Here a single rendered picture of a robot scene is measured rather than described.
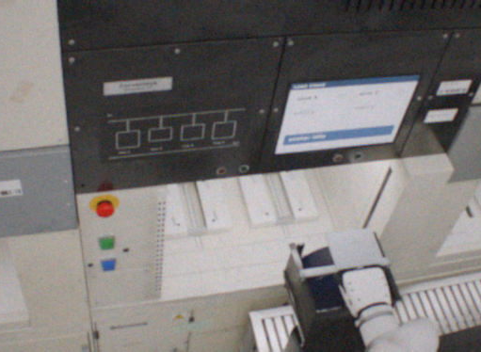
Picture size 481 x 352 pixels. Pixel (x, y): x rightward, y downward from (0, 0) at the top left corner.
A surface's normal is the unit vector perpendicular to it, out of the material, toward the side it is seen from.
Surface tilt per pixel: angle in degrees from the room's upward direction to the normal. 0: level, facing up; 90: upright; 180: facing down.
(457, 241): 0
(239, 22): 90
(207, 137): 90
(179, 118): 90
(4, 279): 0
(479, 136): 90
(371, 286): 2
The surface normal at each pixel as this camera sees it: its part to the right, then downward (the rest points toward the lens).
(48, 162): 0.22, 0.77
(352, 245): 0.12, -0.64
